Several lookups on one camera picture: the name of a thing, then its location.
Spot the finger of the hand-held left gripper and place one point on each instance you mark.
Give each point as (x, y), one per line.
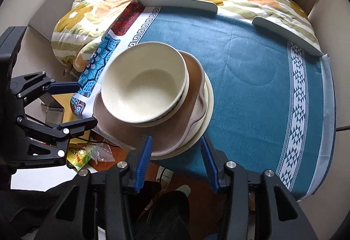
(76, 125)
(63, 87)

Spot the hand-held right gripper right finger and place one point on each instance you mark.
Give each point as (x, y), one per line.
(209, 166)

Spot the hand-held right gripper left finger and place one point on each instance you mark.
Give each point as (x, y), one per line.
(143, 163)

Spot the cream bowl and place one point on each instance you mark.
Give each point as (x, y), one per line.
(147, 87)
(158, 124)

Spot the yellow patterned plate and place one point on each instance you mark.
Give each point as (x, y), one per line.
(210, 98)

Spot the pink square bowl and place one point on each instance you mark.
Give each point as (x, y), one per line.
(192, 73)

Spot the metal tin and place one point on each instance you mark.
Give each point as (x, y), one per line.
(54, 114)

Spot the white slipper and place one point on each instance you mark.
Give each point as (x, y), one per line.
(165, 177)

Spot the green yellow snack packet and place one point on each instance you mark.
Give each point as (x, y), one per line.
(79, 159)

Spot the white sock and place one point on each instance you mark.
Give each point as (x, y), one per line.
(183, 190)

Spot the clear plastic bag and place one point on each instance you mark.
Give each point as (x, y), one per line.
(99, 152)

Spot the dark cloth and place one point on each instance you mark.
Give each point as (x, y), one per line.
(16, 210)

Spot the blue patterned tablecloth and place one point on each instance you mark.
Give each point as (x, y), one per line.
(246, 65)

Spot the white table edge guard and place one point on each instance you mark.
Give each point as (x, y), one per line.
(287, 33)

